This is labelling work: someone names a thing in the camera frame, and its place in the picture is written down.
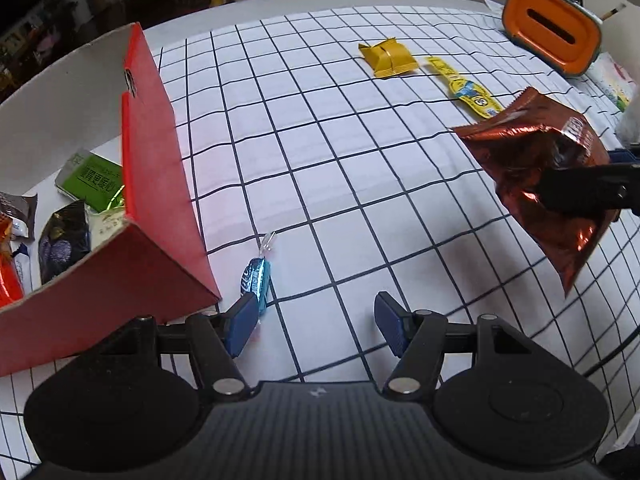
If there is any red cardboard box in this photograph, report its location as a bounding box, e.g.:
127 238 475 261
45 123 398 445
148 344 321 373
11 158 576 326
0 22 223 378

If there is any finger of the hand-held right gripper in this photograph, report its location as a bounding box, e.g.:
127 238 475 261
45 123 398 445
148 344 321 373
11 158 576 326
534 162 640 223
607 146 640 165

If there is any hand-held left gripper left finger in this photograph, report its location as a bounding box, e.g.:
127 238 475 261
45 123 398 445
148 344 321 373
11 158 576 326
107 292 261 396

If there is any yellow foil packet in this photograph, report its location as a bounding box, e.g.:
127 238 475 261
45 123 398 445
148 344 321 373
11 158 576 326
357 37 420 79

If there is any brown triangular snack packet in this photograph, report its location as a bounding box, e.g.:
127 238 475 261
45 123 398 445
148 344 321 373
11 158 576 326
0 191 38 238

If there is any checked white tablecloth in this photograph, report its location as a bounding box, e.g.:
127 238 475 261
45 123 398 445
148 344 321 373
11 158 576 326
0 5 640 480

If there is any orange tissue box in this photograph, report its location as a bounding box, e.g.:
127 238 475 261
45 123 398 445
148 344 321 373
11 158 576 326
501 0 603 78

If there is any green and white packet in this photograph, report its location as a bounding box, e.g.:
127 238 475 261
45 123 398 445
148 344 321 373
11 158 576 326
55 152 126 211

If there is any shiny brown snack bag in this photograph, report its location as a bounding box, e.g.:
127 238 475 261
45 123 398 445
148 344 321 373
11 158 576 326
452 86 618 301

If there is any cream snack packet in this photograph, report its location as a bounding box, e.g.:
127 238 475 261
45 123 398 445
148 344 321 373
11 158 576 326
85 195 128 252

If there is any colourful printed carton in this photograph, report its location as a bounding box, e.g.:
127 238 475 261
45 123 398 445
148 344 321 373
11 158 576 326
585 52 633 113

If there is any teal candy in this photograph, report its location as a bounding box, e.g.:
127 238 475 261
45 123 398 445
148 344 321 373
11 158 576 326
240 231 277 317

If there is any large red snack bag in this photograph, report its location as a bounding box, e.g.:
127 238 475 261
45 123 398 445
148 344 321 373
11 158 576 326
0 212 26 309

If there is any black snack packet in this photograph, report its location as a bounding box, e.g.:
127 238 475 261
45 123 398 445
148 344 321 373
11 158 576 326
39 200 93 285

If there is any yellow cartoon snack packet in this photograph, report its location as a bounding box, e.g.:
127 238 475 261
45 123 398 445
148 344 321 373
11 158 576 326
427 56 503 120

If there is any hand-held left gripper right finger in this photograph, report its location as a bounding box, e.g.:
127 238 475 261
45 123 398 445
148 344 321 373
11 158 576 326
374 291 541 396

